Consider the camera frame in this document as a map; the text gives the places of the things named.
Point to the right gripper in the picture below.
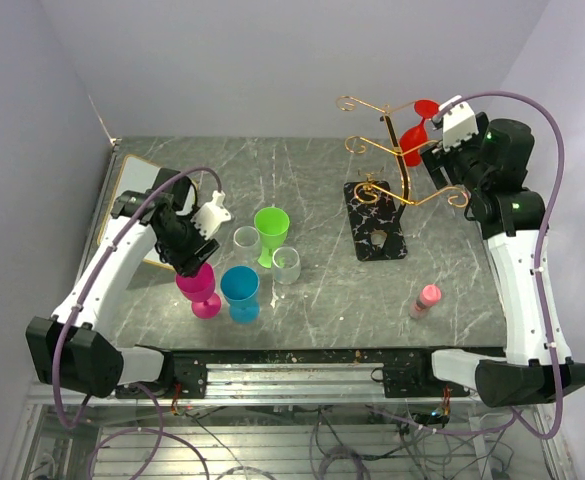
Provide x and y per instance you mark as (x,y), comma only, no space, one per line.
(437,158)

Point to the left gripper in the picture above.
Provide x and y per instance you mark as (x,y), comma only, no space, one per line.
(188,262)

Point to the magenta wine glass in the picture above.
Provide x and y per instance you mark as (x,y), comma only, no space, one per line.
(200,291)

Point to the red wine glass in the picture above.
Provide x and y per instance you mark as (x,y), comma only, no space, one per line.
(415,137)

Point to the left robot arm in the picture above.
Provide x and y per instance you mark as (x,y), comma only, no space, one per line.
(69,349)

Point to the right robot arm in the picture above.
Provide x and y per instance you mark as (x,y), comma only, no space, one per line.
(489,159)

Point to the blue wine glass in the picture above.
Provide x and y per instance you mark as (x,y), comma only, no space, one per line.
(240,287)

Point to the green wine glass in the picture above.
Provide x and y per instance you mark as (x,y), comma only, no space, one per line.
(272,224)

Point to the gold wine glass rack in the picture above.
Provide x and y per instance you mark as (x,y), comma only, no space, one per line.
(456,196)

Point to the black marbled rack base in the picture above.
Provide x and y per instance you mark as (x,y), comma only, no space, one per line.
(375,227)

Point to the clear glass rear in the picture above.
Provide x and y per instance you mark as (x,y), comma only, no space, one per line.
(247,245)

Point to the clear glass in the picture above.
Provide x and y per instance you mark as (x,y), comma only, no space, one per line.
(286,266)
(247,245)

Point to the clear glass front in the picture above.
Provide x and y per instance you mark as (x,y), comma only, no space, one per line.
(286,266)

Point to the pink small bottle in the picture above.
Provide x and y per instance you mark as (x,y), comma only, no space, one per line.
(429,296)

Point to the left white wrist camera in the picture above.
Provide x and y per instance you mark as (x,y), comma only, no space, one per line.
(211,216)

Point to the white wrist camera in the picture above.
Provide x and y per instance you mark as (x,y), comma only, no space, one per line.
(211,216)
(458,122)

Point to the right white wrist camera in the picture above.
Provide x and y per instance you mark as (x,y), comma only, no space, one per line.
(458,122)

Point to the white board gold frame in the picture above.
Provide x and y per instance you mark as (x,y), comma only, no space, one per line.
(136,174)

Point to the aluminium mounting rail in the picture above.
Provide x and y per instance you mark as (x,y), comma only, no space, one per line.
(305,384)

